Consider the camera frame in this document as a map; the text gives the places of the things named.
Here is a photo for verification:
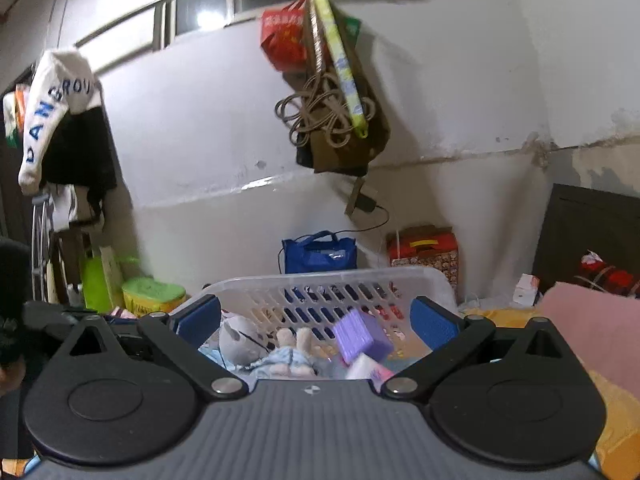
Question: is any dark wooden headboard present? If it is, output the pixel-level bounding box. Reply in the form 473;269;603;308
531;183;640;291

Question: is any green tin box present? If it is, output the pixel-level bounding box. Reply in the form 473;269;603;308
121;277;187;317

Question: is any bright green paper bag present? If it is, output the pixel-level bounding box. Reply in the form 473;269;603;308
80;245;126;313

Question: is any hanging brown bag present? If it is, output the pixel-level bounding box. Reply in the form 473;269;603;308
295;10;391;177

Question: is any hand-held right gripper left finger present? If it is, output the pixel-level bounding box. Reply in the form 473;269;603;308
55;294;248;401

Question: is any pink and white packet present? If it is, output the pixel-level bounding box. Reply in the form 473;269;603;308
345;352;396;381

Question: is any metal rail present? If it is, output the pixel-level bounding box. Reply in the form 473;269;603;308
75;0;381;46

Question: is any plush toy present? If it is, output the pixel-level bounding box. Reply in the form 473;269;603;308
217;312;321;378

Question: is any pink blanket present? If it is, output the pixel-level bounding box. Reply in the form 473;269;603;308
537;282;640;406

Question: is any hanging black garment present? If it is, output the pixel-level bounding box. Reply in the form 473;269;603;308
40;107;118;206

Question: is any blue tote bag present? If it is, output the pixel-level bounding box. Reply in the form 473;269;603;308
281;231;358;275

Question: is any hanging red bag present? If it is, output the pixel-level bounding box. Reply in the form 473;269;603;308
260;0;313;72

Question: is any red printed gift box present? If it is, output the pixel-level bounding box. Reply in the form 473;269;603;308
386;225;460;301

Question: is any orange patterned blanket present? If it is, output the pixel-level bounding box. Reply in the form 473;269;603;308
470;307;640;480

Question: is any red plaid cloth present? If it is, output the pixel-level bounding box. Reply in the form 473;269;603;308
575;250;640;301

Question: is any coiled brown rope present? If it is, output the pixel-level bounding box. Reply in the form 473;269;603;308
275;72;378;148

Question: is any small white box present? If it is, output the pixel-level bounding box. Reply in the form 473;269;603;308
511;273;541;306

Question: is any purple box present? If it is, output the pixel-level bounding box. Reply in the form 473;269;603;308
332;308;394;365

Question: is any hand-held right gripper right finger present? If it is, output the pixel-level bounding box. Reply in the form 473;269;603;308
381;296;581;401

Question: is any patterned yellow-green strip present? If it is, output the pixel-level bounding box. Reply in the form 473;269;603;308
301;0;371;139

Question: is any white lettered sweater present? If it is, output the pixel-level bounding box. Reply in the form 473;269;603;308
17;49;103;196

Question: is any clear plastic basket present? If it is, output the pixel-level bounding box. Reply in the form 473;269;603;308
167;266;461;376

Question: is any metal rack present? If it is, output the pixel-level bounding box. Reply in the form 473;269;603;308
30;192;56;306

